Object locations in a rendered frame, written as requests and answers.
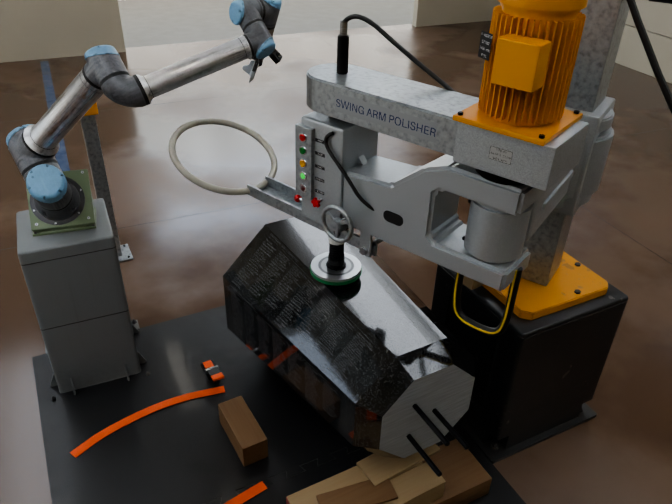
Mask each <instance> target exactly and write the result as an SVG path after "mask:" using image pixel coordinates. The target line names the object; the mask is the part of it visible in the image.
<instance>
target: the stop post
mask: <svg viewBox="0 0 672 504"><path fill-rule="evenodd" d="M96 114H98V108H97V103H95V104H94V105H93V106H92V107H91V108H90V109H89V110H88V111H87V112H86V114H85V115H84V116H83V117H82V118H81V119H80V122H81V127H82V131H83V136H84V141H85V146H86V150H87V155H88V160H89V165H90V169H91V174H92V179H93V184H94V188H95V193H96V198H97V199H98V198H103V199H104V201H105V205H106V209H107V212H108V216H109V220H110V223H111V227H112V231H113V234H114V238H115V243H116V248H117V253H118V258H119V262H124V261H128V260H133V256H132V254H131V251H130V249H129V246H128V244H123V245H120V241H119V236H118V231H117V226H116V221H115V216H114V210H113V205H112V200H111V195H110V190H109V185H108V180H107V175H106V170H105V164H104V159H103V154H102V149H101V144H100V139H99V134H98V129H97V124H96V118H95V115H96Z"/></svg>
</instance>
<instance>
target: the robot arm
mask: <svg viewBox="0 0 672 504"><path fill-rule="evenodd" d="M281 4H282V1H281V0H234V1H233V2H232V3H231V4H230V7H229V17H230V20H231V22H232V23H233V24H235V25H240V27H241V29H242V31H243V33H244V35H241V36H240V37H238V38H236V39H233V40H231V41H228V42H226V43H223V44H221V45H218V46H216V47H213V48H211V49H209V50H206V51H204V52H201V53H199V54H196V55H194V56H191V57H189V58H186V59H184V60H182V61H179V62H177V63H174V64H172V65H169V66H167V67H164V68H162V69H160V70H157V71H155V72H152V73H150V74H147V75H145V76H140V75H137V74H135V75H133V76H130V75H129V73H128V71H127V69H126V67H125V65H124V63H123V61H122V60H121V58H120V55H119V54H118V52H117V51H116V49H115V48H114V47H113V46H111V45H98V46H95V47H92V48H90V49H89V50H87V51H86V52H85V54H84V57H85V60H86V61H87V63H86V64H85V65H84V66H83V68H82V70H81V71H80V72H79V74H78V75H77V76H76V77H75V78H74V80H73V81H72V82H71V83H70V84H69V85H68V87H67V88H66V89H65V90H64V91H63V93H62V94H61V95H60V96H59V97H58V99H57V100H56V101H55V102H54V103H53V104H52V106H51V107H50V108H49V109H48V110H47V112H46V113H45V114H44V115H43V116H42V118H41V119H40V120H39V121H38V122H37V123H36V124H26V125H22V127H17V128H15V129H13V130H12V131H11V132H10V133H9V134H8V136H7V137H6V143H7V146H8V150H9V151H10V153H11V155H12V157H13V159H14V161H15V163H16V165H17V167H18V169H19V171H20V172H21V174H22V176H23V178H24V180H25V182H26V185H27V189H28V191H29V193H30V194H31V195H32V196H33V198H34V204H35V207H36V209H37V211H38V212H39V213H40V214H41V215H42V216H43V217H45V218H47V219H49V220H53V221H61V220H65V219H68V218H70V217H71V216H73V215H74V214H75V213H76V211H77V210H78V208H79V206H80V195H79V192H78V190H77V189H76V187H75V186H74V185H73V184H71V183H70V182H68V181H67V180H66V177H65V175H64V174H63V172H62V170H61V168H60V166H59V164H58V162H57V160H56V158H55V156H54V155H55V154H56V153H57V152H58V151H59V148H60V144H59V142H60V141H61V140H62V139H63V138H64V137H65V136H66V135H67V133H68V132H69V131H70V130H71V129H72V128H73V127H74V126H75V125H76V124H77V122H78V121H79V120H80V119H81V118H82V117H83V116H84V115H85V114H86V112H87V111H88V110H89V109H90V108H91V107H92V106H93V105H94V104H95V103H96V101H97V100H98V99H99V98H100V97H101V96H102V95H103V94H104V95H105V96H106V97H108V98H109V99H110V100H112V101H113V102H115V103H118V104H120V105H123V106H127V107H144V106H147V105H149V104H151V102H152V99H153V98H155V97H157V96H160V95H162V94H164V93H167V92H169V91H172V90H174V89H176V88H179V87H181V86H184V85H186V84H188V83H191V82H193V81H196V80H198V79H200V78H203V77H205V76H208V75H210V74H212V73H215V72H217V71H220V70H222V69H224V68H227V67H229V66H231V65H234V64H236V63H239V62H241V61H243V60H246V59H250V60H251V59H253V60H251V61H250V63H249V65H244V66H243V67H242V69H243V71H245V72H246V73H247V74H249V75H250V79H249V83H250V82H251V81H252V80H253V79H254V76H255V74H256V71H257V69H258V66H259V67H260V66H262V64H263V60H264V58H266V57H267V56H269V57H270V58H271V59H272V60H273V61H274V62H275V64H277V63H279V62H280V61H281V59H282V55H281V54H280V53H279V52H278V51H277V50H276V49H275V47H276V44H275V42H274V40H273V37H272V36H273V33H274V30H275V26H276V22H277V19H278V15H279V12H280V9H281ZM254 60H255V61H254ZM254 63H255V64H254ZM253 65H254V66H253Z"/></svg>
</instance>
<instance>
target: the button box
mask: <svg viewBox="0 0 672 504"><path fill-rule="evenodd" d="M300 133H304V134H305V135H306V137H307V140H306V142H302V141H301V140H300V139H299V134H300ZM300 146H304V147H305V148H306V150H307V153H306V155H302V154H301V153H300V151H299V148H300ZM314 154H315V129H314V128H312V127H309V126H306V125H303V124H301V123H297V124H295V155H296V194H298V195H300V196H302V197H305V198H307V199H309V200H313V198H314ZM300 159H304V160H305V161H306V163H307V166H306V168H302V167H301V166H300V164H299V160H300ZM301 171H303V172H305V174H306V176H307V179H306V180H302V179H301V178H300V176H299V173H300V172H301ZM300 184H304V185H305V186H306V188H307V191H306V192H305V193H304V192H302V191H301V190H300V188H299V186H300Z"/></svg>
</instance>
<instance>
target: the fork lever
mask: <svg viewBox="0 0 672 504"><path fill-rule="evenodd" d="M265 179H266V180H267V181H268V186H267V187H265V188H264V189H262V190H261V189H259V188H257V187H255V186H253V185H250V184H248V185H247V188H249V190H250V194H248V195H249V196H251V197H253V198H256V199H258V200H260V201H262V202H264V203H266V204H268V205H270V206H272V207H274V208H276V209H278V210H280V211H282V212H284V213H286V214H288V215H291V216H293V217H295V218H297V219H299V220H301V221H303V222H305V223H307V224H309V225H311V226H313V227H315V228H317V229H319V230H321V231H324V229H323V227H322V225H320V224H318V223H316V222H314V221H312V220H309V219H307V218H305V217H303V216H302V202H301V201H300V202H296V201H295V200H294V196H295V195H296V188H294V187H291V186H289V185H287V184H285V183H283V182H280V181H278V180H276V179H274V178H272V177H269V176H265ZM324 232H325V231H324ZM348 232H349V231H348V230H344V231H342V232H339V238H345V237H346V236H347V235H348ZM382 241H383V240H381V239H379V238H377V239H375V240H374V241H372V250H371V255H373V256H376V255H377V247H378V244H379V243H381V242H382ZM346 243H348V244H350V245H352V246H354V247H357V248H360V236H358V235H356V234H354V233H353V236H352V238H351V239H350V240H349V241H347V242H346ZM359 252H360V253H361V254H362V255H366V254H367V250H366V249H365V247H361V248H360V251H359Z"/></svg>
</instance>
